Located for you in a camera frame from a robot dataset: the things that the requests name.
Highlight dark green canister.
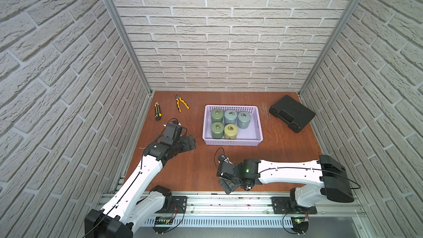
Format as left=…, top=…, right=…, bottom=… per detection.
left=211, top=122, right=225, bottom=139
left=210, top=108, right=224, bottom=123

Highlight yellow-green canister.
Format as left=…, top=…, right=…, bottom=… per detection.
left=224, top=123, right=238, bottom=140

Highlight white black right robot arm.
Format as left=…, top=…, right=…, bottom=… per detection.
left=217, top=155, right=354, bottom=209

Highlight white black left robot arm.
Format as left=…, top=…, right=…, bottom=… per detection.
left=84, top=135, right=196, bottom=238

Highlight lilac perforated plastic basket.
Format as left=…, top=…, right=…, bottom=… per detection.
left=202, top=105, right=263, bottom=147

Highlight light blue canister back right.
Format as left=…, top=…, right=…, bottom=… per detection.
left=237, top=111, right=251, bottom=129

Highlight light blue canister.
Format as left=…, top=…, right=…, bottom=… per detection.
left=237, top=111, right=251, bottom=129
left=224, top=110, right=238, bottom=125

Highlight light blue canister back middle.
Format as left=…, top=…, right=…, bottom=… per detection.
left=224, top=110, right=238, bottom=125

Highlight yellow black utility knife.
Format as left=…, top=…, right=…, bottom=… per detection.
left=154, top=102, right=162, bottom=121

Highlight yellow black pliers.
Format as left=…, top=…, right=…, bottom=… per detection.
left=175, top=94, right=189, bottom=113

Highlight left controller board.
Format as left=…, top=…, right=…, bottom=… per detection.
left=153, top=216, right=175, bottom=234

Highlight controller board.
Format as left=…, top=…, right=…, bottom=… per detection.
left=153, top=216, right=175, bottom=234
left=291, top=218, right=309, bottom=235

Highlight black plastic tool case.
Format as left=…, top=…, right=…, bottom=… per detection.
left=269, top=95, right=316, bottom=133

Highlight right controller board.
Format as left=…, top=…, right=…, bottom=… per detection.
left=291, top=218, right=309, bottom=235

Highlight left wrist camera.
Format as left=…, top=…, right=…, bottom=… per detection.
left=164, top=122, right=183, bottom=141

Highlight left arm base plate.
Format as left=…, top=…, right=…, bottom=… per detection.
left=155, top=196, right=188, bottom=214

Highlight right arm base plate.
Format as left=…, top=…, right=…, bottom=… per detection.
left=271, top=197, right=317, bottom=215

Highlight aluminium frame post left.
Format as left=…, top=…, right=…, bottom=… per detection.
left=103, top=0, right=153, bottom=96

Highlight aluminium frame post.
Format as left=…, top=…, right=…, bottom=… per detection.
left=297, top=0, right=361, bottom=98
left=103, top=0, right=153, bottom=96

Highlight aluminium frame post right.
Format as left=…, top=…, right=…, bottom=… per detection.
left=297, top=0, right=361, bottom=98

